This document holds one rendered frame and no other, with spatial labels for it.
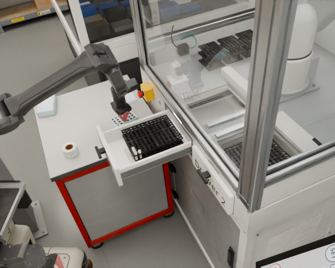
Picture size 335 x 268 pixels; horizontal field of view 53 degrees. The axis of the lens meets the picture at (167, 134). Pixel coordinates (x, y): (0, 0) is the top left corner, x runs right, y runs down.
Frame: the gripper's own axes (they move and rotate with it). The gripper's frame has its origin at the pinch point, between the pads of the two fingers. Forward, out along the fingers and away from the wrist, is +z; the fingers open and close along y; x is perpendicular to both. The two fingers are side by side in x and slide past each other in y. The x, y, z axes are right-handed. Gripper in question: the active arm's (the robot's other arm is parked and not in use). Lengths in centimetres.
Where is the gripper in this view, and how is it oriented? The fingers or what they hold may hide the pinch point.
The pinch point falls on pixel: (124, 118)
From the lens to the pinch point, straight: 169.3
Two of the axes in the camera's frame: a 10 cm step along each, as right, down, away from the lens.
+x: -8.1, 4.6, -3.6
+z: 0.9, 7.1, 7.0
